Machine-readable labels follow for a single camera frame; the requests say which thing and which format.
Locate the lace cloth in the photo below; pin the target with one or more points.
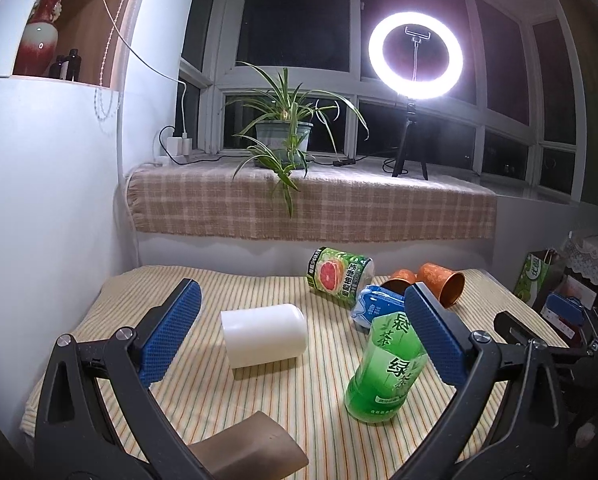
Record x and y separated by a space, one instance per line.
596 255

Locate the blue label bottle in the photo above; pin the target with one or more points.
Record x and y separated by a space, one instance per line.
374 306

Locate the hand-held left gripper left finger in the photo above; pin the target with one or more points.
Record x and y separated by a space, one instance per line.
171 332

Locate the green tea bottle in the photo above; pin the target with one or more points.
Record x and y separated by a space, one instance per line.
385 367

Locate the grapefruit label bottle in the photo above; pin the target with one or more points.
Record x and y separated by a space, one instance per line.
340 278

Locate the orange patterned cup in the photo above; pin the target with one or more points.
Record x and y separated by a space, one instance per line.
401 279
441 282

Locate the white charger plug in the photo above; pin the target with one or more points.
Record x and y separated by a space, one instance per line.
183 145

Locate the brown cup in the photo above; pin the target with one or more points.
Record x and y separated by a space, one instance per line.
249 447

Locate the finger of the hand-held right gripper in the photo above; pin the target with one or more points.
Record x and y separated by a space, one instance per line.
563 306
514 327

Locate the green paper bag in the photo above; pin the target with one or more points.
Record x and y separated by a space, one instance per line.
538 275

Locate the striped tablecloth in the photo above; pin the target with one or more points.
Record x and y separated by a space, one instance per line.
299 400

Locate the red and white vase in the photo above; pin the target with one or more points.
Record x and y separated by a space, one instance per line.
41 30

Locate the black tripod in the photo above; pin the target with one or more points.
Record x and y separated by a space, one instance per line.
409 145

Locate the white cup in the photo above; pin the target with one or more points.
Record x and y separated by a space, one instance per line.
264 335

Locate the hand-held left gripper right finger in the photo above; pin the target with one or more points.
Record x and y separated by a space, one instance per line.
434 335

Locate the potted spider plant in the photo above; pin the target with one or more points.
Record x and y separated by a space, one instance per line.
285 132

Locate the checked cloth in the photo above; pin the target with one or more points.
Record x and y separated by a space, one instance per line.
309 200

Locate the dark bottle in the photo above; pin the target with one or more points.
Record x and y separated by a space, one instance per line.
72 65
58 67

